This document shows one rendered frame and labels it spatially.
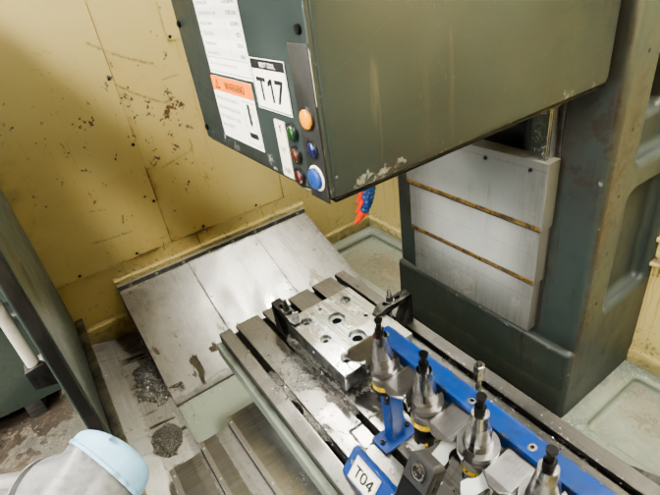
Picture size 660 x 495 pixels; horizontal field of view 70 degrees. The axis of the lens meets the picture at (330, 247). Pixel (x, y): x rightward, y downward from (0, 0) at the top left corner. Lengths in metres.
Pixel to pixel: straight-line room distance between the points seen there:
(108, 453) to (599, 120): 1.05
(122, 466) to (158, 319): 1.30
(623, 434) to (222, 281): 1.49
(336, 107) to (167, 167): 1.41
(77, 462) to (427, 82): 0.66
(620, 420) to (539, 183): 0.84
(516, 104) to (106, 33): 1.38
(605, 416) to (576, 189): 0.79
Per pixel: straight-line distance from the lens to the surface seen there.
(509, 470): 0.78
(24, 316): 1.27
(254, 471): 1.40
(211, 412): 1.73
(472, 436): 0.76
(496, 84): 0.80
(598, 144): 1.15
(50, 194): 1.89
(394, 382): 0.87
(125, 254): 2.01
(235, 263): 2.07
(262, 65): 0.68
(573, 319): 1.39
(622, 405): 1.78
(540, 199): 1.21
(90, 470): 0.69
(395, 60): 0.64
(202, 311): 1.95
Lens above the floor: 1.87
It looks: 31 degrees down
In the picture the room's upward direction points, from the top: 9 degrees counter-clockwise
